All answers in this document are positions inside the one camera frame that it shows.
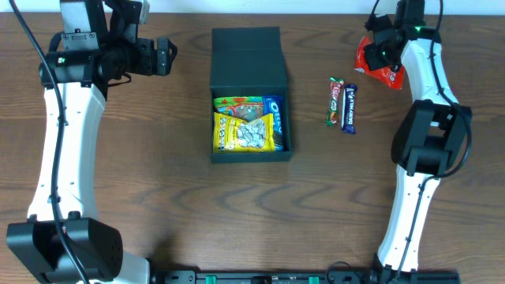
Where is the red green KitKat bar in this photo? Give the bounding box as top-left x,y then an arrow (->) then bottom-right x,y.
325,77 -> 345,126

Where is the left black cable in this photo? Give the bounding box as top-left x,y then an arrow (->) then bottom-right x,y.
7,0 -> 92,284

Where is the black gift box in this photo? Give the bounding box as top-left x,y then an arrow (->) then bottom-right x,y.
210,27 -> 294,163

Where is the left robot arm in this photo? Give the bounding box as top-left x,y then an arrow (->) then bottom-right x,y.
6,0 -> 178,283

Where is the purple Dairy Milk bar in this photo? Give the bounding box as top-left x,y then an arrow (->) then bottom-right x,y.
341,84 -> 357,134

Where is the red Hacks candy bag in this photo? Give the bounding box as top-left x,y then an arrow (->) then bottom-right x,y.
353,35 -> 406,91

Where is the green Haribo worms bag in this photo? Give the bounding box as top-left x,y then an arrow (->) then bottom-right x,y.
213,96 -> 264,121

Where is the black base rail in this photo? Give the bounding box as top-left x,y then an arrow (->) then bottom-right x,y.
149,270 -> 461,284

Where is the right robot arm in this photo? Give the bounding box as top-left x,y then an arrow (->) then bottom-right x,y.
362,0 -> 473,283

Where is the yellow sunflower seed bag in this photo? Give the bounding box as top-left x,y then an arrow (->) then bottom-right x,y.
213,112 -> 275,153

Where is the blue Oreo cookie pack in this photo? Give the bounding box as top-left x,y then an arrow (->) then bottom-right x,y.
262,95 -> 284,151

